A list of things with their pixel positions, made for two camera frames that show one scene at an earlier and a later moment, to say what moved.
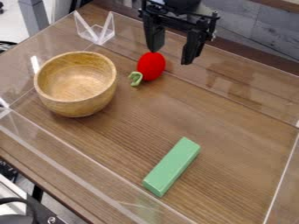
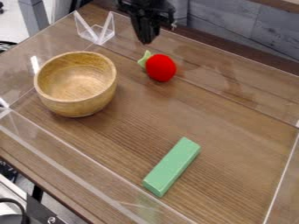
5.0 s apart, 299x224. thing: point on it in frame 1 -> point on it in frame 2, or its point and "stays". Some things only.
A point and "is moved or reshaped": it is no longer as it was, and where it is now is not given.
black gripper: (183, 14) -> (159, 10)
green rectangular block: (172, 164) stays
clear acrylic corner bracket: (97, 34) stays
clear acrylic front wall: (88, 189) stays
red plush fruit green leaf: (151, 67) is moved or reshaped
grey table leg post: (33, 15) stays
